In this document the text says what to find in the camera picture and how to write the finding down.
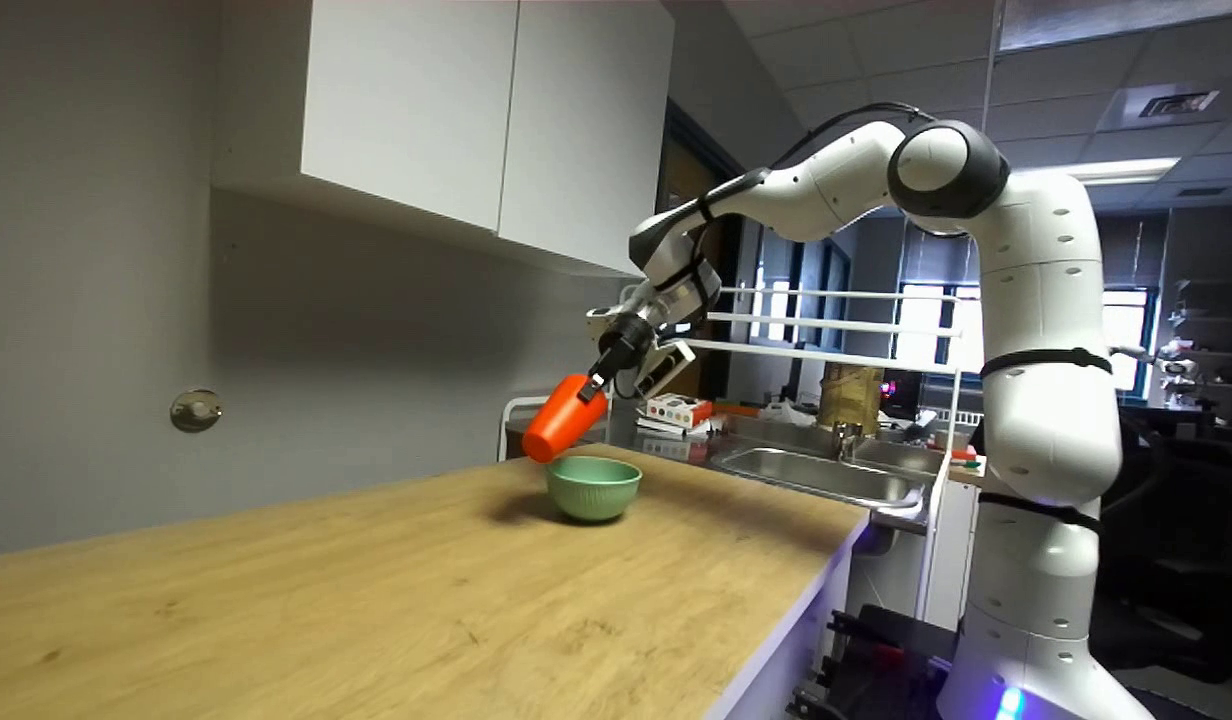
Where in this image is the white wall cabinet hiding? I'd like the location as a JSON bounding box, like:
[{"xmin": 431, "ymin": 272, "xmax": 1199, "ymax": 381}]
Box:
[{"xmin": 210, "ymin": 0, "xmax": 678, "ymax": 280}]

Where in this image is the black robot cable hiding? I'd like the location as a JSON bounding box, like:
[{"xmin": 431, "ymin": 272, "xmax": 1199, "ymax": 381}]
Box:
[{"xmin": 693, "ymin": 99, "xmax": 942, "ymax": 225}]

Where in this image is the round metal wall knob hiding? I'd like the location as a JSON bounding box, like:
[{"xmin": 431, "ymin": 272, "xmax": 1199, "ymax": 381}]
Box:
[{"xmin": 168, "ymin": 382, "xmax": 228, "ymax": 434}]

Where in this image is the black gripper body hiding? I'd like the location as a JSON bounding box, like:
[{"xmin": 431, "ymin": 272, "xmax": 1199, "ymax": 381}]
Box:
[{"xmin": 588, "ymin": 301, "xmax": 664, "ymax": 382}]

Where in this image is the orange plastic cup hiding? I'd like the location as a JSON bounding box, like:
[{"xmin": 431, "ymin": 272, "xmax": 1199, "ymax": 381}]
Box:
[{"xmin": 520, "ymin": 369, "xmax": 617, "ymax": 469}]

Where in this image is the black equipment with red parts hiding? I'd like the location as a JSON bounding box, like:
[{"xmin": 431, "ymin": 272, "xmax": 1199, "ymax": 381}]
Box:
[{"xmin": 786, "ymin": 602, "xmax": 969, "ymax": 720}]

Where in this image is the ceiling air vent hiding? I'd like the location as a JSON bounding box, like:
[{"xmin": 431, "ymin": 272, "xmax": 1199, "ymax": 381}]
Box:
[{"xmin": 1104, "ymin": 80, "xmax": 1229, "ymax": 133}]

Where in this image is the white metal tube frame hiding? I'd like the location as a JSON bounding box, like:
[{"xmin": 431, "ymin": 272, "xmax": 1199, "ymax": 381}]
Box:
[{"xmin": 496, "ymin": 388, "xmax": 572, "ymax": 464}]

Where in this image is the window with blinds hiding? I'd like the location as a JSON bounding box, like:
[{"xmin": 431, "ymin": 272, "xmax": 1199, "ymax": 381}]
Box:
[{"xmin": 891, "ymin": 215, "xmax": 1160, "ymax": 399}]

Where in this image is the rectangular ceiling light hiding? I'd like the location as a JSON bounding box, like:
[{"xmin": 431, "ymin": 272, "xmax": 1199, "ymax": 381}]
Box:
[{"xmin": 1024, "ymin": 151, "xmax": 1184, "ymax": 190}]

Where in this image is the red and white box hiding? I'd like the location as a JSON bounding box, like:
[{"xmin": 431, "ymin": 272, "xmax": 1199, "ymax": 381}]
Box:
[{"xmin": 635, "ymin": 388, "xmax": 720, "ymax": 438}]

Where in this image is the green bowl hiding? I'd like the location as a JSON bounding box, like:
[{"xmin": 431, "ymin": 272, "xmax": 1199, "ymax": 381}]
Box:
[{"xmin": 543, "ymin": 450, "xmax": 649, "ymax": 529}]

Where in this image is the white wire dish rack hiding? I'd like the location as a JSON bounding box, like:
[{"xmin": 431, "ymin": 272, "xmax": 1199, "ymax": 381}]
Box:
[{"xmin": 632, "ymin": 272, "xmax": 972, "ymax": 633}]

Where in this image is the stainless steel sink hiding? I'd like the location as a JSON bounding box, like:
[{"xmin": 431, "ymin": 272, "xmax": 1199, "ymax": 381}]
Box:
[{"xmin": 711, "ymin": 445, "xmax": 936, "ymax": 518}]

